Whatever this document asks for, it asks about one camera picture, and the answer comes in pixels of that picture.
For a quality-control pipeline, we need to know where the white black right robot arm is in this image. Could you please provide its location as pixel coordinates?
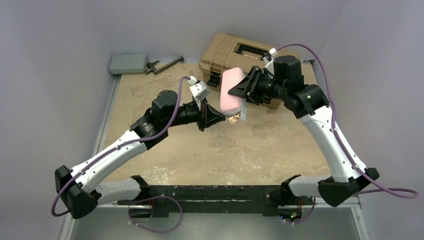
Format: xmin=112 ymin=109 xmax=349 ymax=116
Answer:
xmin=227 ymin=55 xmax=380 ymax=207

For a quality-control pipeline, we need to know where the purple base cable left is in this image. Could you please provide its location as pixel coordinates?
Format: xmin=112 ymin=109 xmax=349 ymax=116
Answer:
xmin=127 ymin=195 xmax=184 ymax=234

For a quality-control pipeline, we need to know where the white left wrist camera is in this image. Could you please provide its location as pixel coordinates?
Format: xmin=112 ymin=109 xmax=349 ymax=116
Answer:
xmin=188 ymin=76 xmax=211 ymax=103

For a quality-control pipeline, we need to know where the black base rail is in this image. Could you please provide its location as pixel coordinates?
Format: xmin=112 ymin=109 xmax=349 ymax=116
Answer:
xmin=117 ymin=176 xmax=313 ymax=219

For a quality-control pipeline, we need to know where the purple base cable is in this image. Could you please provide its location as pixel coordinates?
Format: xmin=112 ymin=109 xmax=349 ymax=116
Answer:
xmin=281 ymin=197 xmax=317 ymax=226
xmin=127 ymin=195 xmax=184 ymax=234

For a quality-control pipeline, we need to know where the grey flat box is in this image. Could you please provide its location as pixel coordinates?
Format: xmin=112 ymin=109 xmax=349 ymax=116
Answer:
xmin=108 ymin=53 xmax=147 ymax=75

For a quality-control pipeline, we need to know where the pink umbrella case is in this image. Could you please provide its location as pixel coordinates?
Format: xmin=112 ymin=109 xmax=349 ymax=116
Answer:
xmin=219 ymin=67 xmax=249 ymax=122

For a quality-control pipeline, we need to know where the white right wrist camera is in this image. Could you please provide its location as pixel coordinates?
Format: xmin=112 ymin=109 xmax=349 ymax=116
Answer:
xmin=262 ymin=48 xmax=278 ymax=65

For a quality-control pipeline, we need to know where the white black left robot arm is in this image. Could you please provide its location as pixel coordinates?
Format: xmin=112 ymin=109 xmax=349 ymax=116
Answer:
xmin=51 ymin=90 xmax=226 ymax=219

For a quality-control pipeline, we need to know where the beige umbrella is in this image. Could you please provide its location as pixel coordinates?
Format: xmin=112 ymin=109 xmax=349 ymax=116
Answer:
xmin=228 ymin=113 xmax=241 ymax=125

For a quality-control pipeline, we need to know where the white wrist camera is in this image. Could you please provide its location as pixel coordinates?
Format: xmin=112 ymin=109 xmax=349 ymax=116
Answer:
xmin=262 ymin=48 xmax=278 ymax=65
xmin=188 ymin=76 xmax=211 ymax=103

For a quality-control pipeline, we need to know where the tan plastic toolbox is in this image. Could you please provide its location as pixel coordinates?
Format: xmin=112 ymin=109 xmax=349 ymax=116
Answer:
xmin=198 ymin=32 xmax=305 ymax=116

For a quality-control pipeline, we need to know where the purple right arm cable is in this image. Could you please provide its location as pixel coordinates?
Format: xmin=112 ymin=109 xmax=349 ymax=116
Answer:
xmin=276 ymin=43 xmax=420 ymax=200

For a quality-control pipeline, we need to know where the dark metal clamp tool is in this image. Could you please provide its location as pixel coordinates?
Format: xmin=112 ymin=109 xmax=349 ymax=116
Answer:
xmin=144 ymin=56 xmax=185 ymax=75

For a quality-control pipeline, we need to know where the aluminium frame rail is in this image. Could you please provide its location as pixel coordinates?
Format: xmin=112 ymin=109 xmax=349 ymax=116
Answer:
xmin=57 ymin=75 xmax=121 ymax=240

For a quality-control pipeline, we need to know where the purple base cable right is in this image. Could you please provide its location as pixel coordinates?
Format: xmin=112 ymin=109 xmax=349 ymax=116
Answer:
xmin=281 ymin=197 xmax=317 ymax=226

